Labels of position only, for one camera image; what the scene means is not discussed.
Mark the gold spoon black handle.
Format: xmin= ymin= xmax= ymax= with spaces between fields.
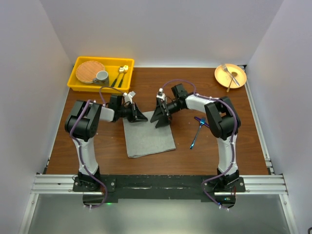
xmin=111 ymin=66 xmax=125 ymax=87

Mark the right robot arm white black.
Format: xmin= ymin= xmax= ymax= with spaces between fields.
xmin=150 ymin=84 xmax=241 ymax=192

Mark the round wooden plate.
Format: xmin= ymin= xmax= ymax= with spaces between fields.
xmin=75 ymin=60 xmax=105 ymax=83

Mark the blue metallic knife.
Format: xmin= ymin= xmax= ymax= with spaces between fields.
xmin=194 ymin=117 xmax=210 ymax=128

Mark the blue metallic fork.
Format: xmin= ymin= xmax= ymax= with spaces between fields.
xmin=190 ymin=124 xmax=203 ymax=149

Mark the silver fork on plate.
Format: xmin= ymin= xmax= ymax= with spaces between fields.
xmin=221 ymin=64 xmax=240 ymax=86

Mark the grey ceramic mug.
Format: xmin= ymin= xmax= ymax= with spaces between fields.
xmin=93 ymin=70 xmax=110 ymax=86

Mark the grey cloth napkin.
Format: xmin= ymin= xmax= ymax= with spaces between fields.
xmin=123 ymin=111 xmax=176 ymax=158

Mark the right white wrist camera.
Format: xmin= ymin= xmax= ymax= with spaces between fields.
xmin=156 ymin=88 xmax=167 ymax=103

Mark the yellow plastic bin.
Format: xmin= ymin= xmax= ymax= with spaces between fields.
xmin=67 ymin=56 xmax=135 ymax=93

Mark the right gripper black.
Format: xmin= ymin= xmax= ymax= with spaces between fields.
xmin=151 ymin=97 xmax=180 ymax=129

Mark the tan round plate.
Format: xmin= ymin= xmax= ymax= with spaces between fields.
xmin=214 ymin=63 xmax=247 ymax=89

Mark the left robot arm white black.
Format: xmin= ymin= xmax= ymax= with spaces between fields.
xmin=64 ymin=92 xmax=148 ymax=191

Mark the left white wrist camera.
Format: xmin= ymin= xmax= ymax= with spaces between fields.
xmin=123 ymin=91 xmax=136 ymax=104

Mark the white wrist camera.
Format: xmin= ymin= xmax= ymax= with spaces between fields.
xmin=156 ymin=88 xmax=167 ymax=103
xmin=123 ymin=91 xmax=136 ymax=104

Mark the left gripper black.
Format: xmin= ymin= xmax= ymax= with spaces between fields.
xmin=117 ymin=101 xmax=147 ymax=122

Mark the silver knife on plate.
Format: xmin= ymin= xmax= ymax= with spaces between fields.
xmin=226 ymin=72 xmax=237 ymax=93

